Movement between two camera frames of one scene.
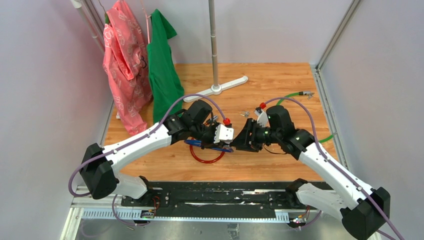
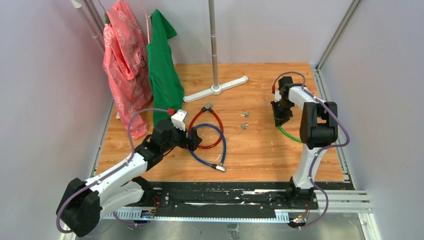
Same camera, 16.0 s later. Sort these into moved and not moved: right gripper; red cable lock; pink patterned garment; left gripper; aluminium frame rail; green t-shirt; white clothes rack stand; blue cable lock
Moved: red cable lock; right gripper; left gripper; blue cable lock
Not moved: aluminium frame rail; pink patterned garment; white clothes rack stand; green t-shirt
